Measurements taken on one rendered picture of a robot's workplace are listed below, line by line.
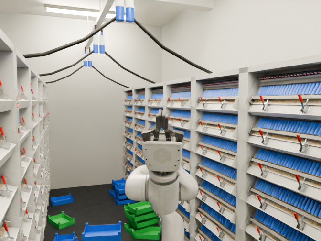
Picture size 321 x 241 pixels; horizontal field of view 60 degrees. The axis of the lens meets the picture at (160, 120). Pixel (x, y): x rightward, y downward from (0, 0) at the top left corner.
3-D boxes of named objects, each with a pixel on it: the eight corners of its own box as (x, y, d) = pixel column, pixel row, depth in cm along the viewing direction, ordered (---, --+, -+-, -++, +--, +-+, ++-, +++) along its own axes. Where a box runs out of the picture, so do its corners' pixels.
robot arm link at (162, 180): (179, 185, 74) (180, 177, 72) (146, 184, 75) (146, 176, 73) (180, 164, 81) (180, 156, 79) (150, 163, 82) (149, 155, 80)
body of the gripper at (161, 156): (181, 179, 73) (182, 146, 67) (143, 177, 74) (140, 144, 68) (182, 159, 79) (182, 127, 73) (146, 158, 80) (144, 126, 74)
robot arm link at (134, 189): (139, 153, 108) (122, 175, 78) (180, 154, 107) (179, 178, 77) (139, 176, 109) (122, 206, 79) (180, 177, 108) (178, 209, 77)
